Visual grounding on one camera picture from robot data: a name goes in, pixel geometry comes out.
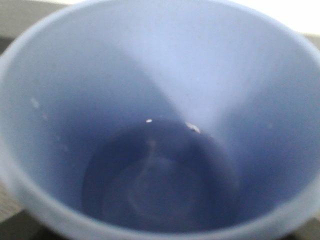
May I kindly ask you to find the light blue ribbed plastic cup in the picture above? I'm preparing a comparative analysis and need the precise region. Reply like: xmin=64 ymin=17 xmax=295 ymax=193
xmin=0 ymin=0 xmax=320 ymax=240

